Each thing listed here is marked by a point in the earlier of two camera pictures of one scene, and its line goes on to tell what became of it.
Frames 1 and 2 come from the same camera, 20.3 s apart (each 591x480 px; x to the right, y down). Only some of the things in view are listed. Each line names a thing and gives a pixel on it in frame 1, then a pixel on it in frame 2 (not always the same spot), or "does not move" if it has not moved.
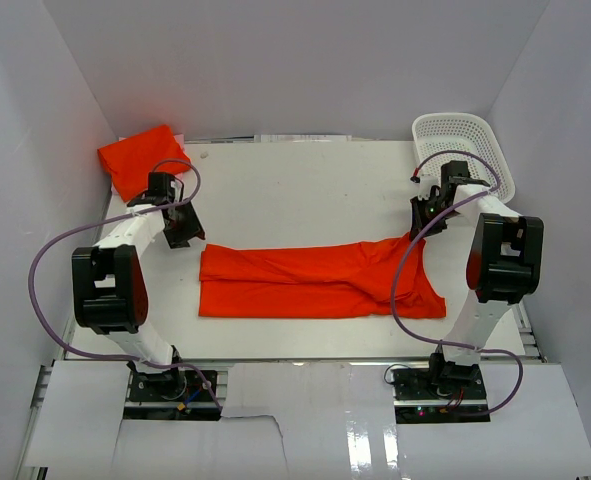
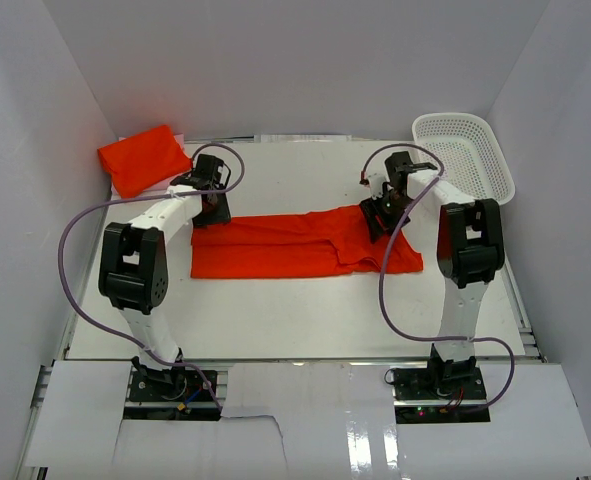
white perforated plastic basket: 465,133 does not move
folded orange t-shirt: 130,162 does not move
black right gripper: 428,230 → 371,209
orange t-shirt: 348,279 → 337,242
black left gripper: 192,229 → 222,215
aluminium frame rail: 35,472 does not move
